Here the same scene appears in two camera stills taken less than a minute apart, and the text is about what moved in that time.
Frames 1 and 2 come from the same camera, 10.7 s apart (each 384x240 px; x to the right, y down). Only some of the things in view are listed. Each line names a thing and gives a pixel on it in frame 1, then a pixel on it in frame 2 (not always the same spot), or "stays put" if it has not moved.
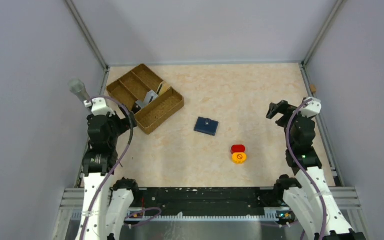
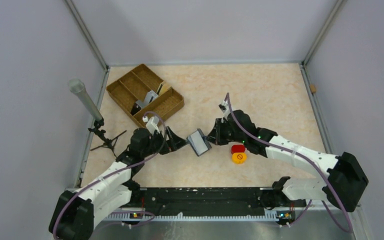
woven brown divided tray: (134, 86) stays put
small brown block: (313, 88) stays put
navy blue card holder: (206, 125) → (199, 145)
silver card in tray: (150, 96) stays put
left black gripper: (127, 123) → (174, 142)
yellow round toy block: (239, 157) stays put
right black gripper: (283, 108) → (217, 136)
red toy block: (237, 148) stays put
